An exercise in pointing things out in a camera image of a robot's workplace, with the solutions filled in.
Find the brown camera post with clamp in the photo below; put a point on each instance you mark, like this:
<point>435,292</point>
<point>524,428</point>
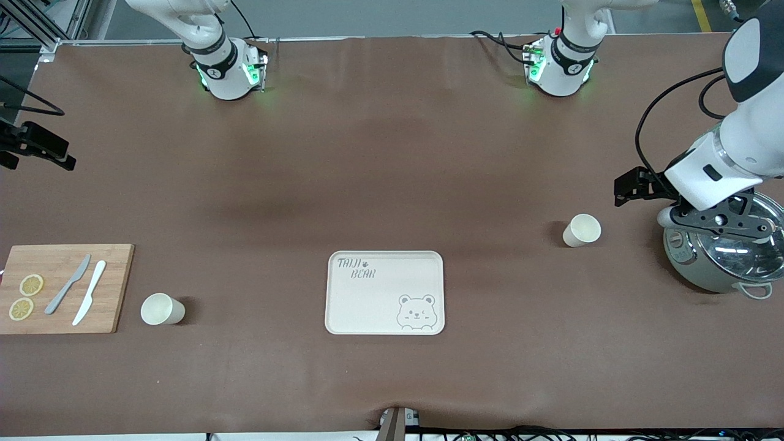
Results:
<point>392,425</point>

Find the aluminium frame profile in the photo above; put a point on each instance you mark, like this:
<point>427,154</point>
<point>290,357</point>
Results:
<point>37,27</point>

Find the black left camera mount bracket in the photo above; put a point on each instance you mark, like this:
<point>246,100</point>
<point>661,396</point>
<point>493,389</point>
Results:
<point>704,220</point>

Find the grey-green electric cooking pot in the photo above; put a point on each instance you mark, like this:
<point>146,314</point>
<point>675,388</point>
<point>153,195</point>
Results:
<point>698,272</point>

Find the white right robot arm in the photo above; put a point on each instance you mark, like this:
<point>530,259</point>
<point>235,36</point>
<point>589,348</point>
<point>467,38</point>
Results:
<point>226,79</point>

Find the lemon slice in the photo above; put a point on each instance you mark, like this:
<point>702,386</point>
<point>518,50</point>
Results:
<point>31,285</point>
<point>21,309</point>

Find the grey plastic knife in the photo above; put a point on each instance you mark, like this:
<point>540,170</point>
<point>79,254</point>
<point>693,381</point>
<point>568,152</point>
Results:
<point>68,283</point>

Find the brown table mat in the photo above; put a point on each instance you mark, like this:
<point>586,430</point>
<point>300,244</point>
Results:
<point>392,153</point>

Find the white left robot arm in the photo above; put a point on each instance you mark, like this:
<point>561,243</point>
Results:
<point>756,135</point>

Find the white plastic knife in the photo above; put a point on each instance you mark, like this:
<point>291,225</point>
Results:
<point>92,288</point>

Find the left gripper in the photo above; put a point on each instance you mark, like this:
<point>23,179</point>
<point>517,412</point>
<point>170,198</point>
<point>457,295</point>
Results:
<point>650,182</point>

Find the white IKEA cup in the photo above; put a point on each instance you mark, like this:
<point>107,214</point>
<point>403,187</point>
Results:
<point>160,309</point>
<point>582,231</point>

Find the cream bear print tray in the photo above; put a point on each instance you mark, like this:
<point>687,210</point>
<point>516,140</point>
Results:
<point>367,306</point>

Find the bamboo cutting board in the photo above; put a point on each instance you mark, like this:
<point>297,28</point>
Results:
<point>116,294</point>

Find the glass pot lid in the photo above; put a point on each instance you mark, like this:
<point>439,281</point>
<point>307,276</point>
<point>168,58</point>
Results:
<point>753,257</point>

